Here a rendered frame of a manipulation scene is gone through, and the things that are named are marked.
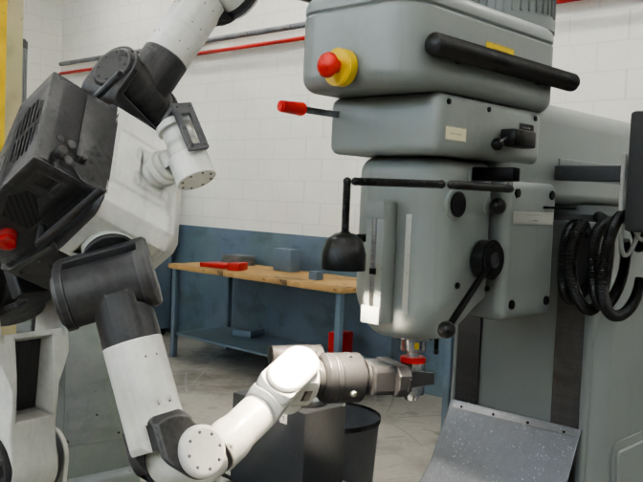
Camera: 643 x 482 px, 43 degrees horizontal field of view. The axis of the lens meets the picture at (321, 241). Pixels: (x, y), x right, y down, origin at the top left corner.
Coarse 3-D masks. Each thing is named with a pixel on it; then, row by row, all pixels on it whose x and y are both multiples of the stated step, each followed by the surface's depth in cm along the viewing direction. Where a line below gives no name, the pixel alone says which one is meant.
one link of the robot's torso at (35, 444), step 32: (0, 352) 148; (32, 352) 159; (64, 352) 160; (0, 384) 152; (32, 384) 160; (0, 416) 152; (32, 416) 156; (0, 448) 151; (32, 448) 154; (0, 480) 150; (32, 480) 155
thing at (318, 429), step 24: (312, 408) 163; (336, 408) 166; (288, 432) 163; (312, 432) 161; (336, 432) 166; (264, 456) 168; (288, 456) 163; (312, 456) 162; (336, 456) 167; (240, 480) 173; (264, 480) 168; (288, 480) 163; (312, 480) 162; (336, 480) 167
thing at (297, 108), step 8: (280, 104) 135; (288, 104) 135; (296, 104) 136; (304, 104) 138; (288, 112) 136; (296, 112) 137; (304, 112) 138; (312, 112) 140; (320, 112) 141; (328, 112) 143; (336, 112) 144
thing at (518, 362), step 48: (480, 336) 183; (528, 336) 175; (576, 336) 167; (624, 336) 172; (480, 384) 183; (528, 384) 175; (576, 384) 167; (624, 384) 173; (624, 432) 174; (576, 480) 167; (624, 480) 172
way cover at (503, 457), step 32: (448, 416) 186; (480, 416) 181; (512, 416) 177; (448, 448) 183; (480, 448) 178; (512, 448) 173; (544, 448) 169; (576, 448) 165; (448, 480) 178; (480, 480) 174; (512, 480) 170; (544, 480) 166
